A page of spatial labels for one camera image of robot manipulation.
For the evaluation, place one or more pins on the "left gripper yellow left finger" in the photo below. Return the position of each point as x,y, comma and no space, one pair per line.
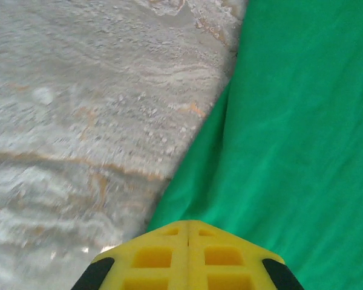
157,266

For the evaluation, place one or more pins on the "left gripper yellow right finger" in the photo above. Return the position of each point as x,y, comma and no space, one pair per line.
224,266

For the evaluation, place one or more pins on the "green t-shirt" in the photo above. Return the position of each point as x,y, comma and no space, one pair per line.
290,121

